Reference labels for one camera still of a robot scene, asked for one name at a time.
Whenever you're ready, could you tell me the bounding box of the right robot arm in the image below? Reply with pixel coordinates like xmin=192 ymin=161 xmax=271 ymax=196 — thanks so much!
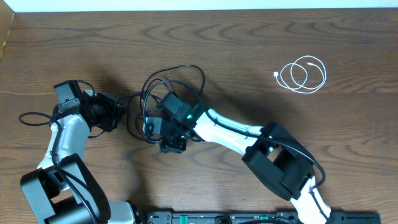
xmin=157 ymin=93 xmax=333 ymax=223

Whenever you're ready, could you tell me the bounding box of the black USB cable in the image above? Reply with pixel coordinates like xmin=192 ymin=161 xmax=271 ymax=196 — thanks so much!
xmin=116 ymin=64 xmax=206 ymax=145

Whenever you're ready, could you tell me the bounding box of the white USB cable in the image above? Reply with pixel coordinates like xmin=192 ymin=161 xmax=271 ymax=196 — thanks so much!
xmin=272 ymin=55 xmax=327 ymax=95

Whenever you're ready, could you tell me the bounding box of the left camera black cable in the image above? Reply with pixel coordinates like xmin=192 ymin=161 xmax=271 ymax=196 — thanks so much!
xmin=18 ymin=111 xmax=97 ymax=224

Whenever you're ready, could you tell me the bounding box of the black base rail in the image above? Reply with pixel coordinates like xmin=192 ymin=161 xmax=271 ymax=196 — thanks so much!
xmin=138 ymin=211 xmax=381 ymax=224

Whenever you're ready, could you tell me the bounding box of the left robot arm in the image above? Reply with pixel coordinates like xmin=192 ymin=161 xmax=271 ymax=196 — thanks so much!
xmin=20 ymin=80 xmax=142 ymax=223

